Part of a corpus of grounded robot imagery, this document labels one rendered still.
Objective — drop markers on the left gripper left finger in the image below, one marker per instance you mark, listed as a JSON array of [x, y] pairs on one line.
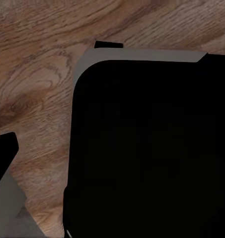
[[8, 150]]

